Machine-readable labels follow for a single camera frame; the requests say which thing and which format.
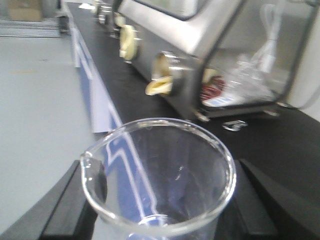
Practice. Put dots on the clear glass beaker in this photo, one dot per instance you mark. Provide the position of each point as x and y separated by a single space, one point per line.
158 179

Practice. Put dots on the metal latch on bench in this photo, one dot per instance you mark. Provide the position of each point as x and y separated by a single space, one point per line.
234 125

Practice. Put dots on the cardboard box far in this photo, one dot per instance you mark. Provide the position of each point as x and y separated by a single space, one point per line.
25 10

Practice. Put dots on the cream rubber glove near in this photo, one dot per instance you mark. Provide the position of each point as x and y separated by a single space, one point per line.
161 76

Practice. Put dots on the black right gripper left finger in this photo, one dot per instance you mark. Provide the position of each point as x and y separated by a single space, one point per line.
63 213

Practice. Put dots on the blue white bench cabinet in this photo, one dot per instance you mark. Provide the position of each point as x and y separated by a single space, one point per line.
113 90

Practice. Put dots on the stainless steel glove box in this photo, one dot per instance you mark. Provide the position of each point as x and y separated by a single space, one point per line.
228 57

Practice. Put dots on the cream rubber glove far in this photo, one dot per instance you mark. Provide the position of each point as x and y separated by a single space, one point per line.
128 42

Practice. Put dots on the cream rubber glove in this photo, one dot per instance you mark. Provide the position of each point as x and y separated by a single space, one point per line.
128 42
161 76

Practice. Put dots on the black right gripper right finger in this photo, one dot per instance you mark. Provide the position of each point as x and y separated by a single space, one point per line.
263 209

